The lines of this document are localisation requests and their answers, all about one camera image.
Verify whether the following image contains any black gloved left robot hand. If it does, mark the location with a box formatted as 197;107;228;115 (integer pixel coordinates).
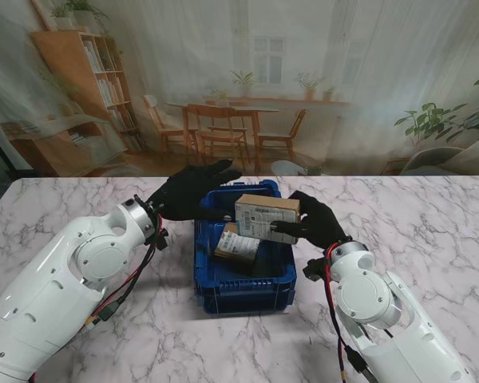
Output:
145;159;243;223

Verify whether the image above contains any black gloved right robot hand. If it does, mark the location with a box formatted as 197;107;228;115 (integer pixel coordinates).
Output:
269;190;352;251

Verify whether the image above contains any large labelled cardboard package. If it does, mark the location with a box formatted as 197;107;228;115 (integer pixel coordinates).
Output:
234;193;303;245

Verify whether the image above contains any small labelled cardboard package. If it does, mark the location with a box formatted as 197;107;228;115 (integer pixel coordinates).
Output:
213;222;260;267

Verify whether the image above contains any blue plastic turnover box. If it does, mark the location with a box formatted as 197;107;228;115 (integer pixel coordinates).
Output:
192;179;297;318

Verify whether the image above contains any printed room scene backdrop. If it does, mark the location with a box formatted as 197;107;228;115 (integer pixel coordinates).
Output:
0;0;479;179

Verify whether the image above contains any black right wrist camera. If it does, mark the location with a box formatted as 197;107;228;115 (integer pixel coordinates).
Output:
302;259;328;282

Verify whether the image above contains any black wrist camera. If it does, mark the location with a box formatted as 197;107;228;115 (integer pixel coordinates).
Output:
302;259;328;282
145;227;168;252

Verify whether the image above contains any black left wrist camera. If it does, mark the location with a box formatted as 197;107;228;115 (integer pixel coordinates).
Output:
145;227;168;252

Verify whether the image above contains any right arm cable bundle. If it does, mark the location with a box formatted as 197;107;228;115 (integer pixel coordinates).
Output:
323;245;374;383

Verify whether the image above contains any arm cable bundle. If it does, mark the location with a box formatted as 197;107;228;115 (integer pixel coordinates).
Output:
323;245;374;383
27;215;168;383

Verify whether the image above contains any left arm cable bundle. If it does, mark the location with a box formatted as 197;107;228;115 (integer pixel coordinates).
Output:
27;215;168;383

